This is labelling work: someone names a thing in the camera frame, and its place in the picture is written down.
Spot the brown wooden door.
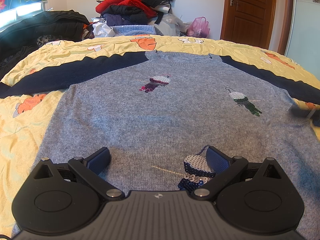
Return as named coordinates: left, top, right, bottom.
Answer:
left=220, top=0, right=294, bottom=55

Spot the grey navy knit sweater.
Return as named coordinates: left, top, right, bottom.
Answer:
left=14, top=51, right=319, bottom=239

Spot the light blue knit sweater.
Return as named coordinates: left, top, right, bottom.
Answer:
left=112, top=25, right=157, bottom=36

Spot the dark clothes pile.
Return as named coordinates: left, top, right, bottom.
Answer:
left=100, top=0, right=174, bottom=27

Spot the frosted glass wardrobe door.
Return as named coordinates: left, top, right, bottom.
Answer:
left=285, top=0, right=319, bottom=72

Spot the pink plastic bag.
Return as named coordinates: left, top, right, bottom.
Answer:
left=187, top=17, right=210, bottom=38

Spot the red garment on pile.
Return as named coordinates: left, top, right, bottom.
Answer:
left=95, top=0, right=157, bottom=18

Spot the white plastic bag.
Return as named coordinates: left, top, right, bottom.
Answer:
left=93, top=22, right=116, bottom=37

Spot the yellow cartoon print quilt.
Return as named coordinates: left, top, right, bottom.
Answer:
left=1, top=34, right=319, bottom=236

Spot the black jacket pile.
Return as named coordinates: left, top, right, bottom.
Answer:
left=1, top=10, right=89, bottom=77

